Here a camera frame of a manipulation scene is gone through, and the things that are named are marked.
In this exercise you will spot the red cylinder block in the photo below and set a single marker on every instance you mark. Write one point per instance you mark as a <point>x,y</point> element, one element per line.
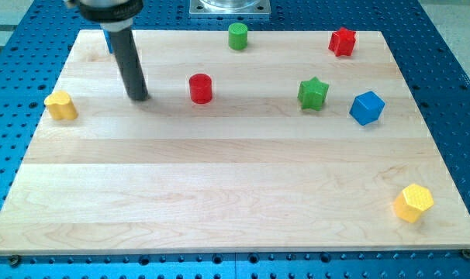
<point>200,87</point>

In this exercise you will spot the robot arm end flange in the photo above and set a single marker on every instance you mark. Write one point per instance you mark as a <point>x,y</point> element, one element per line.
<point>111,15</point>

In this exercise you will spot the wooden board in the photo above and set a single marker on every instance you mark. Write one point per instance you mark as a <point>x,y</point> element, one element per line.
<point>249,171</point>

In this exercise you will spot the green star block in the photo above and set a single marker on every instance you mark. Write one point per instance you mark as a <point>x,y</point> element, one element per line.
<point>312,94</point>

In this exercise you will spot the green cylinder block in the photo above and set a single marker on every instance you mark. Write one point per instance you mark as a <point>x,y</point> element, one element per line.
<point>237,36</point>

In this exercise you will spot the blue hexagon block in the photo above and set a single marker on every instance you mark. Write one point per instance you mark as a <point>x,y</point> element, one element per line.
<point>367,108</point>

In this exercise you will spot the red star block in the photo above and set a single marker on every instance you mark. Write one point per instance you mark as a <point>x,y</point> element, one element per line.
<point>342,42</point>

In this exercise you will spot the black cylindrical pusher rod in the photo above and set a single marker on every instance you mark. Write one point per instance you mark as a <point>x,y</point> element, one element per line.
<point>127,58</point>

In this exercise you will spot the blue block behind rod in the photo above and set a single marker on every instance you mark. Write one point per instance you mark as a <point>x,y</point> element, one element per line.
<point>108,41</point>

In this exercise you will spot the yellow heart block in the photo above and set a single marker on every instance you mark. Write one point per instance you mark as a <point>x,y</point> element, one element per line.
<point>60,106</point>

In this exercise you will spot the yellow hexagon block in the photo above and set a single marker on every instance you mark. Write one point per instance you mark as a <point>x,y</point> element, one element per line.
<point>412,202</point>

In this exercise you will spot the blue perforated table plate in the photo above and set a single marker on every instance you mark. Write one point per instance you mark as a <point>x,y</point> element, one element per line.
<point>33,58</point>

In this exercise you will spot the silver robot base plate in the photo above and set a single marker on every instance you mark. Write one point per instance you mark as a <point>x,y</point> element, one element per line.
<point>229,7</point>

